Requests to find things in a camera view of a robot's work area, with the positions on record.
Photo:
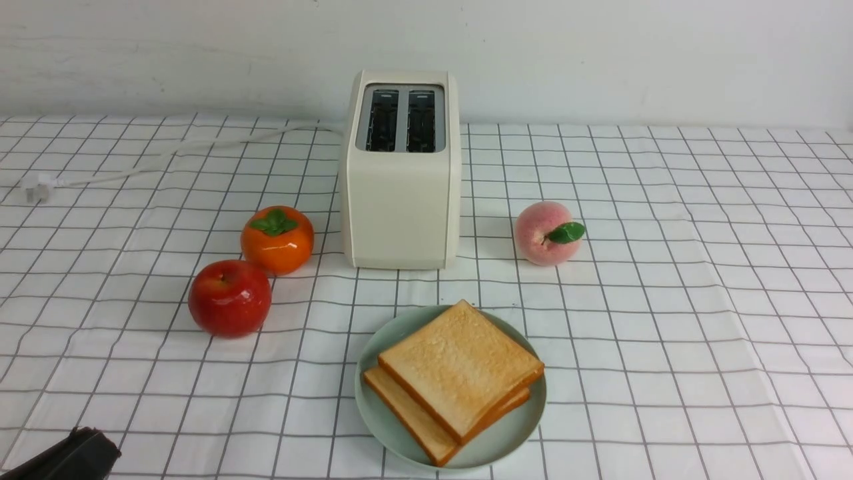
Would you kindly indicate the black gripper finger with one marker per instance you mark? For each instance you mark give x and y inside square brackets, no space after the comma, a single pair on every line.
[86,453]

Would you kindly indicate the toast slice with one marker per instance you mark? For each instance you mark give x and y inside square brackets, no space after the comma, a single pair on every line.
[438,444]
[460,367]

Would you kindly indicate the cream white toaster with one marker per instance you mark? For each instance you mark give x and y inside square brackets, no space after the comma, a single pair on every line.
[400,171]

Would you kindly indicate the red apple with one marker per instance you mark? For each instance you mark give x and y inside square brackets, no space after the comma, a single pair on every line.
[230,298]

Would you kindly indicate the orange persimmon with leaf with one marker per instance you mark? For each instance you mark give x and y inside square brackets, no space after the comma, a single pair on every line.
[279,239]

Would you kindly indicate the light green round plate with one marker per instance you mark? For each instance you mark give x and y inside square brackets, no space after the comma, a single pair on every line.
[502,438]

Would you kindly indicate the pink peach with leaf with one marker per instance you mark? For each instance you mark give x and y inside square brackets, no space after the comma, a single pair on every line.
[546,234]

